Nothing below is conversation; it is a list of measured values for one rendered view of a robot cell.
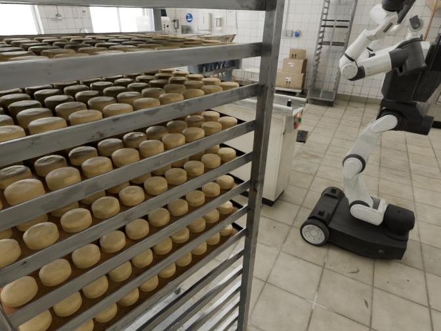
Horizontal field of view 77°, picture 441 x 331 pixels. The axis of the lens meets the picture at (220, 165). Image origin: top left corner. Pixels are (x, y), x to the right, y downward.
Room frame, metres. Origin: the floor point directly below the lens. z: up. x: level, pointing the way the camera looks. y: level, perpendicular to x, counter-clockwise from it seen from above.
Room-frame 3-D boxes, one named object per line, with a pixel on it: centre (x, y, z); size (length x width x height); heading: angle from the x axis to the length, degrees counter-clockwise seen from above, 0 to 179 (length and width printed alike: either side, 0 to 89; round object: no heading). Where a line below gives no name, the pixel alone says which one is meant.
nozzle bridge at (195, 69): (2.52, 0.16, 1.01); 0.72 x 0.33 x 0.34; 147
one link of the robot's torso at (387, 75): (1.61, -1.06, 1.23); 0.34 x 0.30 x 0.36; 147
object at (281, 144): (2.25, -0.26, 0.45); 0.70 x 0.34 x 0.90; 57
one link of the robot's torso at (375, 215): (1.60, -1.07, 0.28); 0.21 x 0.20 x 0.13; 57
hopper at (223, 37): (2.52, 0.16, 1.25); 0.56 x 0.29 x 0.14; 147
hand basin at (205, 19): (7.06, 0.81, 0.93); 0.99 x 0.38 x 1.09; 63
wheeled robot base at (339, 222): (1.62, -1.04, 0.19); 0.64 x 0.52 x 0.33; 57
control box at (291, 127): (2.05, -0.57, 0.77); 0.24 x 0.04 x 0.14; 147
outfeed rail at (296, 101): (2.71, 0.17, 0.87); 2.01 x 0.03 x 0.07; 57
